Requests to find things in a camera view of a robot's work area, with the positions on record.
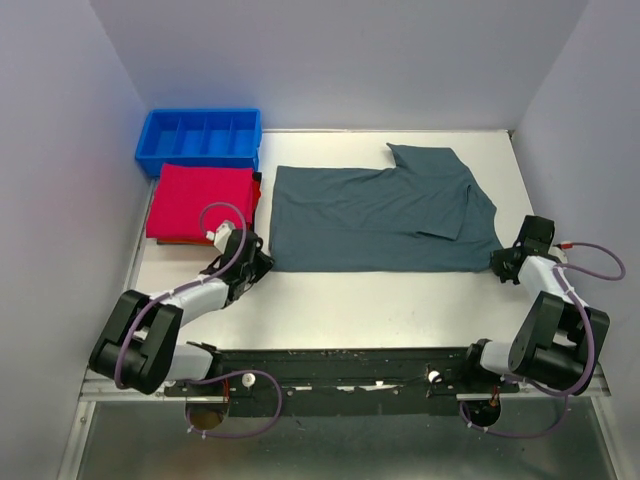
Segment grey blue t shirt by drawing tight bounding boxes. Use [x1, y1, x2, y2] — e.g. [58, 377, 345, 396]
[269, 145, 502, 273]

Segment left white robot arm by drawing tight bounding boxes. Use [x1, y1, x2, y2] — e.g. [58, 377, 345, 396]
[88, 229, 274, 395]

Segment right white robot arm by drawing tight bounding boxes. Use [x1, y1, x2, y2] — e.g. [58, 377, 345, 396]
[459, 215, 610, 396]

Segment folded magenta t shirt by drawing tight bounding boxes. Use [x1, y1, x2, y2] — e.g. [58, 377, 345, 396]
[145, 162, 255, 246]

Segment blue plastic divided bin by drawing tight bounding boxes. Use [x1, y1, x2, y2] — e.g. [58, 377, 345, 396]
[135, 108, 262, 178]

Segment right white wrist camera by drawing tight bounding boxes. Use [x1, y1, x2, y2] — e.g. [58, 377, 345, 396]
[548, 242, 573, 263]

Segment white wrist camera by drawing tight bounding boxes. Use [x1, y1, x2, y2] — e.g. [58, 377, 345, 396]
[205, 220, 235, 253]
[548, 242, 573, 263]

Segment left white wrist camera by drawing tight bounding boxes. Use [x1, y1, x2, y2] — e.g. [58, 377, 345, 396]
[205, 220, 235, 253]

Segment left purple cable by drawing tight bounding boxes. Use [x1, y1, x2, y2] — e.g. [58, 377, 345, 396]
[113, 202, 284, 441]

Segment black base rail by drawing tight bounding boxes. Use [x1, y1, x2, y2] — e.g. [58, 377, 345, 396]
[164, 347, 519, 417]

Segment aluminium extrusion frame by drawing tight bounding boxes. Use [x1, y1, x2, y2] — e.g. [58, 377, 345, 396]
[54, 179, 614, 480]

